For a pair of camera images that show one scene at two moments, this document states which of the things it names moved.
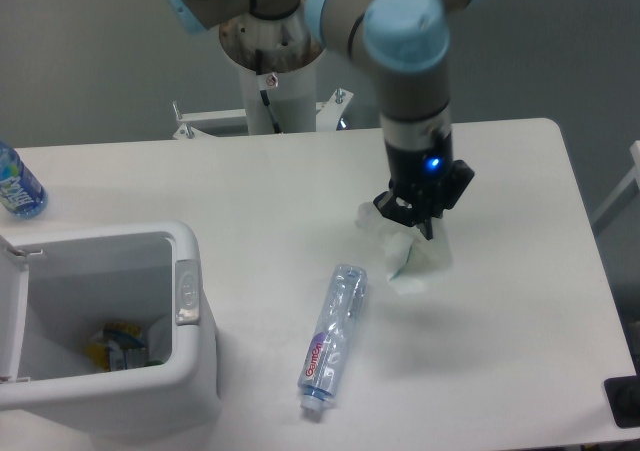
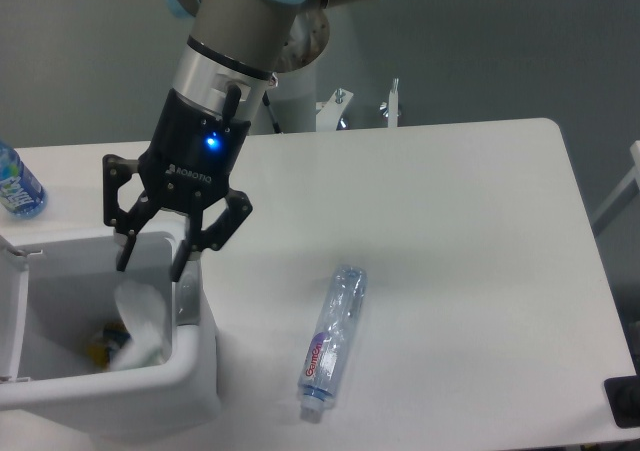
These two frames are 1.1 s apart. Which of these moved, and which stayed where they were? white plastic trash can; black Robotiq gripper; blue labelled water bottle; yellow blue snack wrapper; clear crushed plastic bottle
Moved: black Robotiq gripper
Stayed: clear crushed plastic bottle; blue labelled water bottle; white plastic trash can; yellow blue snack wrapper
